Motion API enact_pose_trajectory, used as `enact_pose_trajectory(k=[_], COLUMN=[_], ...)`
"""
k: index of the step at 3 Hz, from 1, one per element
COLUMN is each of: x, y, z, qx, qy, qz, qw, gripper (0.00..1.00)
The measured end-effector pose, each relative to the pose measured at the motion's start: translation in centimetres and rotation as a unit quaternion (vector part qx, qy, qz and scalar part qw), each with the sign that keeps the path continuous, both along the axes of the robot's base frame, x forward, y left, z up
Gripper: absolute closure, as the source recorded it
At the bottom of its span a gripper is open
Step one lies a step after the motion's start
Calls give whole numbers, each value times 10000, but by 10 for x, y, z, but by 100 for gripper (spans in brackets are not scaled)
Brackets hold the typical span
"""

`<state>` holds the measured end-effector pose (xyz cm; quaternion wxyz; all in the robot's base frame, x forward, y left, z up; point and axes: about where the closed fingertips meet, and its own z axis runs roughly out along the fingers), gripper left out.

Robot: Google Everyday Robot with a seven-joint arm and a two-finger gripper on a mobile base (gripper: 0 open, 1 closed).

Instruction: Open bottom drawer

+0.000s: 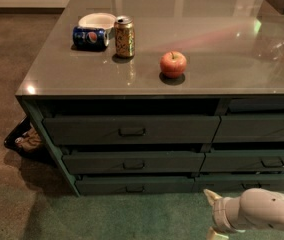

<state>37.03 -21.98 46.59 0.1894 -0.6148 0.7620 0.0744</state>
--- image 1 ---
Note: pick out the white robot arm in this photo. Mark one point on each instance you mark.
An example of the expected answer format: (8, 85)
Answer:
(254, 209)

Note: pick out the black bin with brown bag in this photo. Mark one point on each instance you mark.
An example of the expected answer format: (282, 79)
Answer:
(24, 140)

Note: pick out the blue pepsi can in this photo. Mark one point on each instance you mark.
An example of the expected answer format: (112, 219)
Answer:
(90, 38)

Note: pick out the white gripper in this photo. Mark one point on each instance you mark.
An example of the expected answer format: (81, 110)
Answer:
(220, 213)

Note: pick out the red apple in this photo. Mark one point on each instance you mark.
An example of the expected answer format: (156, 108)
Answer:
(173, 64)

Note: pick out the grey drawer cabinet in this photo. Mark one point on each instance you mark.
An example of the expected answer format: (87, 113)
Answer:
(235, 65)

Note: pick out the gold soda can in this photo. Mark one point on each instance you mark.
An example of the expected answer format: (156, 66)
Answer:
(124, 36)

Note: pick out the white bowl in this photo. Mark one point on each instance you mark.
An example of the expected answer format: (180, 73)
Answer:
(98, 20)

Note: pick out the drawer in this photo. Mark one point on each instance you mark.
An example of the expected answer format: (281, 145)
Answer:
(239, 183)
(250, 128)
(133, 162)
(229, 161)
(134, 185)
(113, 130)

